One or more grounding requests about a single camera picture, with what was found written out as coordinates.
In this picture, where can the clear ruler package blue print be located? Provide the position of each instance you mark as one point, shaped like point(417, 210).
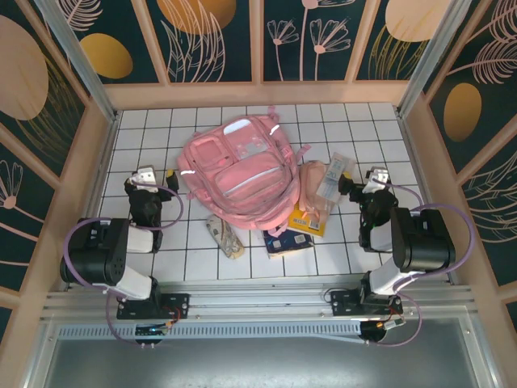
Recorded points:
point(333, 178)

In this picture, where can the translucent peach pencil pouch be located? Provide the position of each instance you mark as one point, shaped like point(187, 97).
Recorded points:
point(313, 190)

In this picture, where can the yellow book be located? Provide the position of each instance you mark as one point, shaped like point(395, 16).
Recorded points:
point(303, 222)

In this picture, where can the pink backpack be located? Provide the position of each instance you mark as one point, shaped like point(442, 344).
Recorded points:
point(242, 182)

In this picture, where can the beige patterned pencil case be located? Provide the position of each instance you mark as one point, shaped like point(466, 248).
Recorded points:
point(226, 238)

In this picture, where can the dark blue book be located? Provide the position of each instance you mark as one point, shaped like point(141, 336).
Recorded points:
point(287, 244)

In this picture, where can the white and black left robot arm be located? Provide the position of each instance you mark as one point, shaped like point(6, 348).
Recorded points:
point(93, 254)

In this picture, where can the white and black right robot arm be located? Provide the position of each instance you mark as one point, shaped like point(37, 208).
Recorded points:
point(424, 242)

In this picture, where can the yellow power connector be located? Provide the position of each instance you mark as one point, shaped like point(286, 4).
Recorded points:
point(381, 324)

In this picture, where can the small green circuit board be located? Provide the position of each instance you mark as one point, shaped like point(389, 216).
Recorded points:
point(151, 330)

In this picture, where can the grey metal sheet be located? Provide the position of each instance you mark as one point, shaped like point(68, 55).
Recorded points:
point(258, 363)

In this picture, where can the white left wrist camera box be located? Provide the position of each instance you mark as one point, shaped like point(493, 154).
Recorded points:
point(144, 174)

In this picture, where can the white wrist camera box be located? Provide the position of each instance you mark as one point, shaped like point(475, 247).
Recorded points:
point(379, 177)
point(144, 174)

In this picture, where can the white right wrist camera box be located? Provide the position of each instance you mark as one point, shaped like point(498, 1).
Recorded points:
point(379, 177)

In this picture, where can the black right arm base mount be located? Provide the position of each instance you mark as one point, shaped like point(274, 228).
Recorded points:
point(343, 301)

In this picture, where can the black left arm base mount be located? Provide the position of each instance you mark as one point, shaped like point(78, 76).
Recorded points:
point(177, 305)

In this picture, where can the aluminium frame post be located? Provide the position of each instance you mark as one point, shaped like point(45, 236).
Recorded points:
point(82, 64)
point(431, 60)

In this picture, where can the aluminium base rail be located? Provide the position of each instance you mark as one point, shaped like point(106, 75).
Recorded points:
point(258, 301)

